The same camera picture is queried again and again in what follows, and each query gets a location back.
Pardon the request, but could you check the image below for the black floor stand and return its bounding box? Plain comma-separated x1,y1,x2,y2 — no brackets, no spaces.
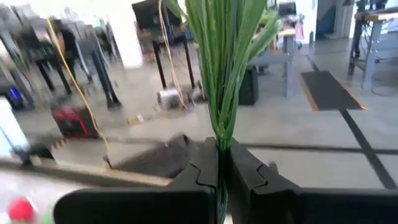
91,49,123,109

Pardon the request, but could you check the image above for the silver metal canister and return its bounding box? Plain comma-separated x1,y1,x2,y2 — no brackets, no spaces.
156,88,185,110

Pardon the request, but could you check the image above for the black orange-edged floor mat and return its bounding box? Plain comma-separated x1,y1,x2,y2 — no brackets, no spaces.
299,70,368,112

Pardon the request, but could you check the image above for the device with blue light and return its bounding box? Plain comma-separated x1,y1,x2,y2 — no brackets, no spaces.
4,83,27,110

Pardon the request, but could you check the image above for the white flat panel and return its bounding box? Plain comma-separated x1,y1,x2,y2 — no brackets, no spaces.
0,96,31,158

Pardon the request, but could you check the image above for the wooden top workbench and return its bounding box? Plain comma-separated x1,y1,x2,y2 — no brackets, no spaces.
347,6,398,90

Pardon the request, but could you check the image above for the red black equipment case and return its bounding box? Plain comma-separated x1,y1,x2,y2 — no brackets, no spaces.
50,103,100,140

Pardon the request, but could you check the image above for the black leg table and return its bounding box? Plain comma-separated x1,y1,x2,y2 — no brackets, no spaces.
131,0,197,91

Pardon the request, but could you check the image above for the yellow extension cable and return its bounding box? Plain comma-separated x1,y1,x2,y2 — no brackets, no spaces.
45,17,112,161

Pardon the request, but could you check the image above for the red artificial tulip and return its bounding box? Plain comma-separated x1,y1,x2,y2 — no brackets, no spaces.
6,196,55,224

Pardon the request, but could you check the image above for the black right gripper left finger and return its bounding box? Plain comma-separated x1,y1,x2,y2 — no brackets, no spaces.
53,136,220,224

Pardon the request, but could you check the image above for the gray metal table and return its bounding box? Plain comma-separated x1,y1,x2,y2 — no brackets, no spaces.
248,27,297,98

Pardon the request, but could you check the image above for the blue artificial flower bunch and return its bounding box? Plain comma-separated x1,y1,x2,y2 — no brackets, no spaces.
163,0,284,224

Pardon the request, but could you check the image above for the small wooden block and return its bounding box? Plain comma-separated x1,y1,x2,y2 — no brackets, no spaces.
126,114,146,126

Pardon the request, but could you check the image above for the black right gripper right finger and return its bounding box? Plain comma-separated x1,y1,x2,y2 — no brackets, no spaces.
226,139,398,224

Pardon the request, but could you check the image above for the person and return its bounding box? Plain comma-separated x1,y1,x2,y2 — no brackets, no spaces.
51,18,78,82

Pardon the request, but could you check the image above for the black floor bin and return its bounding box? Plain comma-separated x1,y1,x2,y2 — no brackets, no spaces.
238,66,259,106

